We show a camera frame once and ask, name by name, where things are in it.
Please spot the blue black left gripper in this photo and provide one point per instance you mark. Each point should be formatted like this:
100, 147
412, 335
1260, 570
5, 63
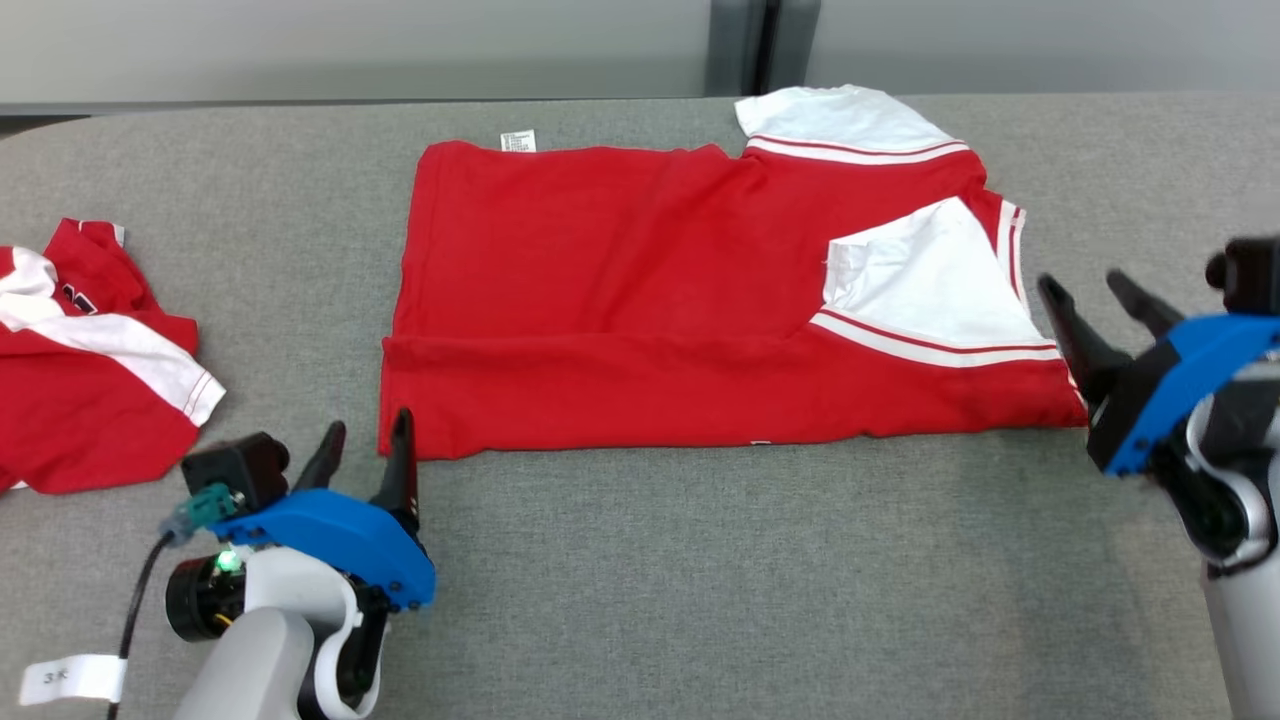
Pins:
340, 535

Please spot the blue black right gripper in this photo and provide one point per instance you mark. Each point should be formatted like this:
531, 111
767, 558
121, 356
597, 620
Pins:
1140, 400

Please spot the red and white jersey shirt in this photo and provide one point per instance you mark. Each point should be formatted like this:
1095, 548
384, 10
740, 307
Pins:
80, 420
600, 300

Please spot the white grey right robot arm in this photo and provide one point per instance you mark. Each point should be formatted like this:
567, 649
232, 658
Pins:
1245, 620

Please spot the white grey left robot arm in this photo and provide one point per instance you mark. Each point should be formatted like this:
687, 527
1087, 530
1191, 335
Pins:
260, 660

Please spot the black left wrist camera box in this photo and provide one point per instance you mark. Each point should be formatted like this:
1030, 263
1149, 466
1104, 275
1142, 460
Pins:
235, 468

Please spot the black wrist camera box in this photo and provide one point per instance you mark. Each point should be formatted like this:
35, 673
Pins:
235, 468
1250, 275

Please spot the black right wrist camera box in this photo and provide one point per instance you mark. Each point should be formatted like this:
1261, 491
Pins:
1250, 275

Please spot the grey metal door post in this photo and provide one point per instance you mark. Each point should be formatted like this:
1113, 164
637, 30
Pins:
735, 45

